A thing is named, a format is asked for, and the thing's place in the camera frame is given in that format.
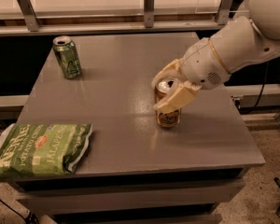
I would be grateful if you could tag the right metal rail bracket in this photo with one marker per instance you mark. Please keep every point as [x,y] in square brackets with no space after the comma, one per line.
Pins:
[223,12]

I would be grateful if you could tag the middle metal rail bracket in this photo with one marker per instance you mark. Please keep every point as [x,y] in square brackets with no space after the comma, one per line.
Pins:
[148,13]

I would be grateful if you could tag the green soda can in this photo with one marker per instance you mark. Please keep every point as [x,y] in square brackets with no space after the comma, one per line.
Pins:
[66,54]

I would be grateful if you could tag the left metal rail bracket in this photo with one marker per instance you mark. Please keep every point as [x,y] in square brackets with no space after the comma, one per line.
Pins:
[29,15]

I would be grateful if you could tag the orange soda can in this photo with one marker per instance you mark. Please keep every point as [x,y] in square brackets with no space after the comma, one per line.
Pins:
[166,115]

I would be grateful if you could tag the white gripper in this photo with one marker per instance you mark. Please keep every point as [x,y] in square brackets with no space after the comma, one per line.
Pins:
[202,64]

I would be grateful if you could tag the green potato chips bag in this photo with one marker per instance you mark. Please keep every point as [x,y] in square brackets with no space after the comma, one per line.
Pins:
[28,150]

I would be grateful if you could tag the metal rail bracket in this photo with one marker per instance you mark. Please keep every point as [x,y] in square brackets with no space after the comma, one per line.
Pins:
[29,15]
[223,12]
[148,13]

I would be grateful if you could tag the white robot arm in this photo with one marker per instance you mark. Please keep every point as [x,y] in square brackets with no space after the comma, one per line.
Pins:
[244,41]

